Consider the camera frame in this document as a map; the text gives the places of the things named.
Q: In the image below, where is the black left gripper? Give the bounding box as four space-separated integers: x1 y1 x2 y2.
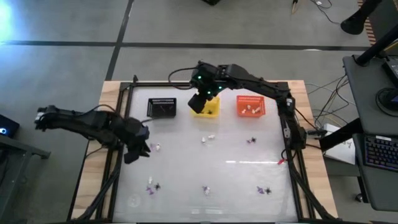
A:
116 117 152 165

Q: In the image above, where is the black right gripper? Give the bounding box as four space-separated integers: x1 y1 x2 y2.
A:
187 61 225 114

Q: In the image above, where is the yellow plastic basket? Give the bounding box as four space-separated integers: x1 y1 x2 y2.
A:
190 95 221 119

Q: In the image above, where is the black plastic basket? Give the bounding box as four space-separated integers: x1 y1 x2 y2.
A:
147 97 177 119

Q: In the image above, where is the orange plastic basket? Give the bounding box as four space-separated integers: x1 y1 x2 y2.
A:
236 95 266 118

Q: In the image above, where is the grey metal cart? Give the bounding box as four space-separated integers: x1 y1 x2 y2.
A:
0 135 52 224

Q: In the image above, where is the black power adapter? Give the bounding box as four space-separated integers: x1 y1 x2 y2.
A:
306 129 327 138

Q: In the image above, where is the black box blue light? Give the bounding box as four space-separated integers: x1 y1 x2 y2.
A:
0 114 21 139

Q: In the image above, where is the white paper sheet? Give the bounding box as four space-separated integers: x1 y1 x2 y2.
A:
323 123 357 166

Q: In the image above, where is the grey side desk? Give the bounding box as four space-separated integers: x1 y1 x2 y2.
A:
343 55 398 212

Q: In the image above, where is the black stand pole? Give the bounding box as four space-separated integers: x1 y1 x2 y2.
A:
355 24 398 67

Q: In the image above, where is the black round monitor base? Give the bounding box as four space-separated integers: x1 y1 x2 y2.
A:
375 86 398 113

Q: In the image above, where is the black computer keyboard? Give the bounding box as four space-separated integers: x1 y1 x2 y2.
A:
363 135 398 172

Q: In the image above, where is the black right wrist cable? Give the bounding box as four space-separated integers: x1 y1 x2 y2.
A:
169 67 200 91

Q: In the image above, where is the black floor cable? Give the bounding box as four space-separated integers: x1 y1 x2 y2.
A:
309 0 341 26
306 74 351 125

